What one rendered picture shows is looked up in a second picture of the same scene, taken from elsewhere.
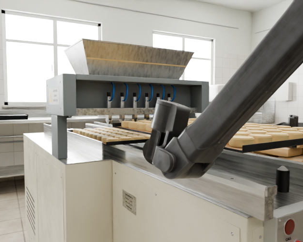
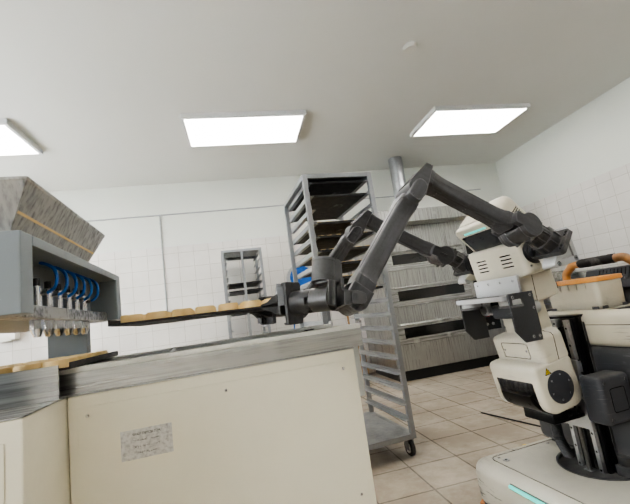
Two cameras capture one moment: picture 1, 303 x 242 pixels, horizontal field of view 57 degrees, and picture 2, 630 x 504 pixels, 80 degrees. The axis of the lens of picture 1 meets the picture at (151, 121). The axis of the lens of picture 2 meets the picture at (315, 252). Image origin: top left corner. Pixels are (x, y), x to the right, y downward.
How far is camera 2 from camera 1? 0.90 m
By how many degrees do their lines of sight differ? 75
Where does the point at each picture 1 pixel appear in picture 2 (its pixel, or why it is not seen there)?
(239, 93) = (387, 248)
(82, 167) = (41, 418)
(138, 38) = not seen: outside the picture
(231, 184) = (331, 330)
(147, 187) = (204, 390)
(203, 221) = (311, 376)
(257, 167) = not seen: hidden behind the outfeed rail
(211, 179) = (309, 335)
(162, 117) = (332, 269)
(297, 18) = (402, 213)
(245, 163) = not seen: hidden behind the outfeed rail
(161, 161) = (358, 297)
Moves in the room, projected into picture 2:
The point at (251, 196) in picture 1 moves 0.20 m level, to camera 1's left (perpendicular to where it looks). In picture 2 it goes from (350, 331) to (332, 339)
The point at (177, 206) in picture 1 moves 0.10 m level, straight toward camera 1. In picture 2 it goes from (271, 382) to (307, 380)
